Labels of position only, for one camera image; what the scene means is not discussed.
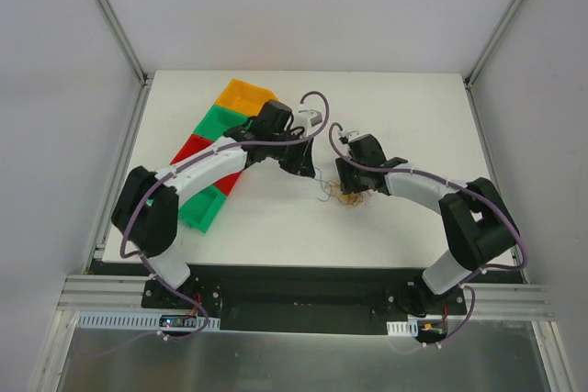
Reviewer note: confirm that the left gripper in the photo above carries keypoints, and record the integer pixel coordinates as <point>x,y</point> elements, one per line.
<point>298,161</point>

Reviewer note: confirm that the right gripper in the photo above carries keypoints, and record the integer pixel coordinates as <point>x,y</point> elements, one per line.
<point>351,176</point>

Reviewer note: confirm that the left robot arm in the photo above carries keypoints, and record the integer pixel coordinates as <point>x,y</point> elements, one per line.
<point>147,210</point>

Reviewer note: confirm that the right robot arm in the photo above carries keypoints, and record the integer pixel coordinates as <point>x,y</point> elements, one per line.
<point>477,224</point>

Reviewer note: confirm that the orange plastic bin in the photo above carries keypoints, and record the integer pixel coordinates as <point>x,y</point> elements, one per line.
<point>244,98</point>

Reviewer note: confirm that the upper green plastic bin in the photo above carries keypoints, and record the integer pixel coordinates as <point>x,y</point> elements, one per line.
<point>217,120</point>

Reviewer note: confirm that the green plastic bin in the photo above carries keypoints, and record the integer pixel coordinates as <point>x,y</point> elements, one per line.
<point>201,209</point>
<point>217,120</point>

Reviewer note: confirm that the red plastic bin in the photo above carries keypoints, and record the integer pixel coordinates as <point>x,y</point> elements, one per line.
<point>196,144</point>

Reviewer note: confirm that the lower green plastic bin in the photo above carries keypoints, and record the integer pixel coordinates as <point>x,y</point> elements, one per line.
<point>201,209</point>

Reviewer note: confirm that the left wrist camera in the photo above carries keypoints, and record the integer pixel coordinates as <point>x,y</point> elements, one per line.
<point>308,118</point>

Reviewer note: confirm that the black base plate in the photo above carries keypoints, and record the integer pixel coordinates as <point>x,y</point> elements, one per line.
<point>321,300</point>

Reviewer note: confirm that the right white cable duct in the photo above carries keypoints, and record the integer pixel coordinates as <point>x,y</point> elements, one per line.
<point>408,328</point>

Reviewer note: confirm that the white cable duct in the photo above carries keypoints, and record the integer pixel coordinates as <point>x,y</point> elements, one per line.
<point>408,328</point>
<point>145,321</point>

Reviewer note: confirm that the aluminium rail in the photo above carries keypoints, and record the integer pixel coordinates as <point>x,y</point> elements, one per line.
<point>516,302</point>

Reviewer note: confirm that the right aluminium frame post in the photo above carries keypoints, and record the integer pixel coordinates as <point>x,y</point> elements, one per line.
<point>506,19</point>

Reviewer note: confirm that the aluminium frame post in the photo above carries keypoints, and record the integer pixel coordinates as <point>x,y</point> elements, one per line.
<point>506,19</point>
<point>121,37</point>

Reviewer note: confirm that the left aluminium frame post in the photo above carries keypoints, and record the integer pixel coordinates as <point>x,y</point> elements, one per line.
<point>121,37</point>

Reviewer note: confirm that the left white cable duct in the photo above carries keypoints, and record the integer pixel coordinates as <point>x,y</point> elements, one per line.
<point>145,321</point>

